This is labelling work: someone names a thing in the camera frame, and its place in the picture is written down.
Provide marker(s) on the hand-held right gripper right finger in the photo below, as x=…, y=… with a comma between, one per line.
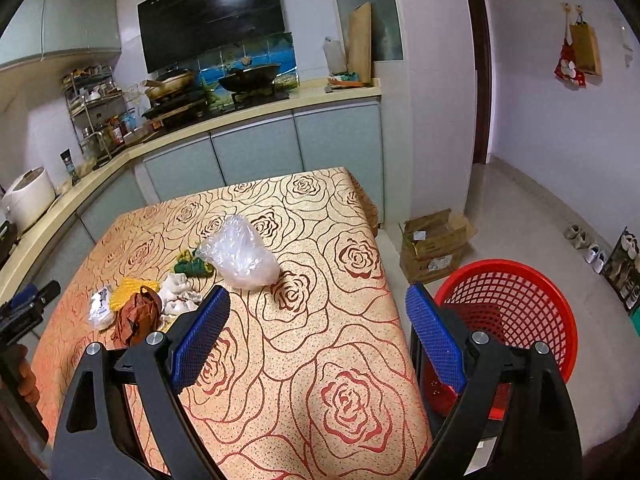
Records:
x=435, y=340

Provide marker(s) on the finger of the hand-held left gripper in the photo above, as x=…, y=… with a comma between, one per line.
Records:
x=47, y=294
x=22, y=299

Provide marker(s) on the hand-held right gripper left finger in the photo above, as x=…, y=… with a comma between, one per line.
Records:
x=200, y=340

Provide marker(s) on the white tissue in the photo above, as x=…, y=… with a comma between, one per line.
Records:
x=180, y=295

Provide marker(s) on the small white packet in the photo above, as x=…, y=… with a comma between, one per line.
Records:
x=101, y=310

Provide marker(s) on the brown wrapper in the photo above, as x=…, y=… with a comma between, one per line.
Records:
x=137, y=317

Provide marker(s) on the yellow foam net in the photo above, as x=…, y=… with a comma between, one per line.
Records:
x=125, y=292

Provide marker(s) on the clear plastic bag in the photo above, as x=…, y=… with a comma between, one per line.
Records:
x=240, y=255

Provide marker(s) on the red plastic mesh basket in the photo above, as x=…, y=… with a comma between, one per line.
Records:
x=550, y=320

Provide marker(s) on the person's left hand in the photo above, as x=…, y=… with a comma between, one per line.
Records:
x=29, y=377

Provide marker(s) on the green yellow crumpled wrapper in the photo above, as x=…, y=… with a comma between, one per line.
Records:
x=192, y=264

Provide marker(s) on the open cardboard box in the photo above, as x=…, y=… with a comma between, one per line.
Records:
x=435, y=250

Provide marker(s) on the white rice cooker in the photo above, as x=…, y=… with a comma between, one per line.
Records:
x=27, y=200

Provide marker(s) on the gold floral tablecloth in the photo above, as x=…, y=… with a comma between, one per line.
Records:
x=300, y=340

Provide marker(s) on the dark seasoning bottle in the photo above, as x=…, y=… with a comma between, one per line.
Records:
x=70, y=167

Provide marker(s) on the beige shoe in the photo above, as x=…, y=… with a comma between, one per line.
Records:
x=580, y=241
x=571, y=235

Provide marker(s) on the white shoe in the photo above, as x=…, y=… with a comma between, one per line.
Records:
x=591, y=252
x=600, y=261

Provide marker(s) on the metal spice rack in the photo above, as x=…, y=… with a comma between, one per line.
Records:
x=95, y=110

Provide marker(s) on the grey kitchen base cabinets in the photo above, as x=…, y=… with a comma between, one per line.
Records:
x=250, y=155

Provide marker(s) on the black shoe rack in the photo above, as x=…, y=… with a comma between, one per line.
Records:
x=625, y=270

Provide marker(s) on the black induction cooker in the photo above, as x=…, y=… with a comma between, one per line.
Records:
x=175, y=109

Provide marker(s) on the gold cooking pan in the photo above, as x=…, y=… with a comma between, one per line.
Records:
x=170, y=86

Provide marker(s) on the black gas stove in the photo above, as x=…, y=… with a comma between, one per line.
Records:
x=260, y=97

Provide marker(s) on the black wok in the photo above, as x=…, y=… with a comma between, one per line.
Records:
x=250, y=77

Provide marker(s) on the orange green dish cloth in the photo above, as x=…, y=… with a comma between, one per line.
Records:
x=347, y=82

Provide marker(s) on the grey upper cabinet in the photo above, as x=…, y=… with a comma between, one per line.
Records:
x=55, y=15

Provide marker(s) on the dark brown door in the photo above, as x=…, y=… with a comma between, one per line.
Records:
x=477, y=60

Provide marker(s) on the blue tile picture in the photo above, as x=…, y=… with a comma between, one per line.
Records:
x=280, y=55

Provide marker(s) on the red hanging cloth bag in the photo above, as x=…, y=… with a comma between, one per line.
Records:
x=567, y=72

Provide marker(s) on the clear plastic bottle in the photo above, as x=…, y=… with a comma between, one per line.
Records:
x=336, y=57

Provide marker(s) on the wooden cutting board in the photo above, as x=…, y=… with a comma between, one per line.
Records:
x=360, y=42

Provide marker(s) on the black range hood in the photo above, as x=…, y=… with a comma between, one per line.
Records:
x=210, y=15

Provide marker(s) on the brown paper bag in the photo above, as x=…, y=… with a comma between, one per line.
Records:
x=586, y=50

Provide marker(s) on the frosted glass panel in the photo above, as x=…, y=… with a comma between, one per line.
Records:
x=367, y=5

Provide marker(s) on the white intercom handset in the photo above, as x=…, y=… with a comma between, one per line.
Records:
x=627, y=42

